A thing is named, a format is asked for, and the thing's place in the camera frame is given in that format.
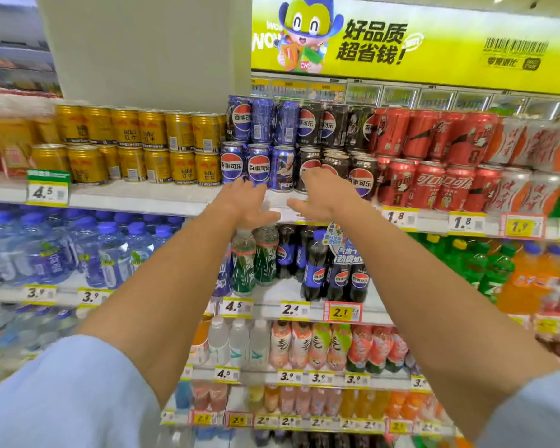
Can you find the person's right hand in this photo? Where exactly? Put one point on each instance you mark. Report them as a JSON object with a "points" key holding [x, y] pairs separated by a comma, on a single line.
{"points": [[333, 198]]}

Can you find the person's left hand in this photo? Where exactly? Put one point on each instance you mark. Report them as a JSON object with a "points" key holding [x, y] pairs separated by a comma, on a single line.
{"points": [[242, 202]]}

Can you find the person's right thumb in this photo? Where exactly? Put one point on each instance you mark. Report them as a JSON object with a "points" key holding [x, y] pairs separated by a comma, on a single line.
{"points": [[301, 207]]}

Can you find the person's left thumb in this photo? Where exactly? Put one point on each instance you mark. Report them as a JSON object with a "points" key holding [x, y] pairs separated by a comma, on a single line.
{"points": [[268, 219]]}

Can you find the person's left forearm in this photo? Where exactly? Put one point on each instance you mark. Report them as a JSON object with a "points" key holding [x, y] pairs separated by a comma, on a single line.
{"points": [[168, 293]]}

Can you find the person's right forearm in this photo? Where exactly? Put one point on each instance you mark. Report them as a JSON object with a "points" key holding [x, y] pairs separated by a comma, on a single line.
{"points": [[429, 312]]}

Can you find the green clear soda bottle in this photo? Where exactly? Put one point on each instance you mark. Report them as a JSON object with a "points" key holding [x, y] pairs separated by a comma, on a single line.
{"points": [[244, 268], [266, 256]]}

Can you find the blue promo shelf hanger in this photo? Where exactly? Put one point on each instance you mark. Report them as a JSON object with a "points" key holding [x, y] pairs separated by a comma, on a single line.
{"points": [[340, 247]]}

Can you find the row of dark cola bottles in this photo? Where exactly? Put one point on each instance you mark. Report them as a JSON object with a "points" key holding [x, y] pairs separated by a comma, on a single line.
{"points": [[315, 275]]}

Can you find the purple drink bottle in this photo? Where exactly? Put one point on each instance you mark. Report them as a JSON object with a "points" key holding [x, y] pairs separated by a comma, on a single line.
{"points": [[224, 275]]}

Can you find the stack of black cola cans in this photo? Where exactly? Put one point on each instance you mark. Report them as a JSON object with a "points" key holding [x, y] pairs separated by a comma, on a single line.
{"points": [[329, 125]]}

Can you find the stack of blue cola cans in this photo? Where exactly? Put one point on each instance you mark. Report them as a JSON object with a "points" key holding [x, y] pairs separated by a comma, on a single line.
{"points": [[261, 121]]}

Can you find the row of price tags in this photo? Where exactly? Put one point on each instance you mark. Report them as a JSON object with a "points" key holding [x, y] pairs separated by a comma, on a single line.
{"points": [[295, 311], [289, 421], [321, 378]]}

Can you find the white-capped clear water bottle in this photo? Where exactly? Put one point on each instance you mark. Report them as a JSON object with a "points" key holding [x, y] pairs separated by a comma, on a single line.
{"points": [[239, 342], [260, 342], [218, 342]]}

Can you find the stack of red cola cans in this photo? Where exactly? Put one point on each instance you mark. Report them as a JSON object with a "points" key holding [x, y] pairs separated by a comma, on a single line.
{"points": [[429, 153]]}

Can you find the orange juice bottle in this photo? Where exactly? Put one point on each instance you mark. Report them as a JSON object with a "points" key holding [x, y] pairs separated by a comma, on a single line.
{"points": [[199, 345]]}

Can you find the row of fruit drink bottles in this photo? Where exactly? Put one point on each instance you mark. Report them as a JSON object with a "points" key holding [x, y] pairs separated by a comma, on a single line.
{"points": [[336, 347]]}

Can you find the stack of gold drink cans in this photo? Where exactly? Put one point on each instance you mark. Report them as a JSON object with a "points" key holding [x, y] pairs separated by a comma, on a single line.
{"points": [[126, 144]]}

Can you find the row of green soda bottles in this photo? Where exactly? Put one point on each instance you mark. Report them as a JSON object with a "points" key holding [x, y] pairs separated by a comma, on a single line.
{"points": [[471, 265]]}

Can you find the row of pastel drink bottles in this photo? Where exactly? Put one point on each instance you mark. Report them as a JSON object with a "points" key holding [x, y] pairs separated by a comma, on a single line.
{"points": [[308, 401]]}

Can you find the yellow store banner sign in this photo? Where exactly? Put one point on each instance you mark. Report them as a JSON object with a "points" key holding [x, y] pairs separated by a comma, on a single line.
{"points": [[438, 46]]}

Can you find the row of blue-capped water bottles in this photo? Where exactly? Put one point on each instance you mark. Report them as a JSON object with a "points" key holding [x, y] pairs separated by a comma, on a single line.
{"points": [[51, 251]]}

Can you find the green white price sign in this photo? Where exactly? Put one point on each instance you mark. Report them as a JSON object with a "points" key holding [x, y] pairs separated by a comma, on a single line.
{"points": [[48, 188]]}

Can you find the red framed price label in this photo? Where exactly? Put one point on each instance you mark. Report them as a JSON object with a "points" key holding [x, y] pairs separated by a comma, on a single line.
{"points": [[522, 226]]}

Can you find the stack of white orange cans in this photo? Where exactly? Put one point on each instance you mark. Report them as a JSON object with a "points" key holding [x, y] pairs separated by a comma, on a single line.
{"points": [[527, 153]]}

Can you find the row of orange soda bottles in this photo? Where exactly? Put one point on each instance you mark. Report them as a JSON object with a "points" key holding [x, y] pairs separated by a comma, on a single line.
{"points": [[527, 284]]}

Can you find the light blue left sleeve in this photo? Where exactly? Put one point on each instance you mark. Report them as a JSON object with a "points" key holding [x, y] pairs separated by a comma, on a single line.
{"points": [[70, 396]]}

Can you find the light blue sleeve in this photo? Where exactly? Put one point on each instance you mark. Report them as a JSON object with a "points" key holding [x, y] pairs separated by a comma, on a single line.
{"points": [[70, 396], [536, 415]]}

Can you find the row of pale water bottles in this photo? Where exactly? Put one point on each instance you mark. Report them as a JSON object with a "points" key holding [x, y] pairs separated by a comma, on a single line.
{"points": [[23, 326]]}

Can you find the gold red drink cartons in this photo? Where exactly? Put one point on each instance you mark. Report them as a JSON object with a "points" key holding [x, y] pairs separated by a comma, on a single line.
{"points": [[7, 144]]}

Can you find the background store shelf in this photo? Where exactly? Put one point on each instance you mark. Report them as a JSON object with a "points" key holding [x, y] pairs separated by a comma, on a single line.
{"points": [[16, 55]]}

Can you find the light blue right sleeve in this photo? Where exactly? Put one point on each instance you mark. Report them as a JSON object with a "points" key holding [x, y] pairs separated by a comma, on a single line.
{"points": [[536, 415]]}

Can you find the row of clear rail panels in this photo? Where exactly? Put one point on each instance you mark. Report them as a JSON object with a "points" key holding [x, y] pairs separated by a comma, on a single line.
{"points": [[401, 94]]}

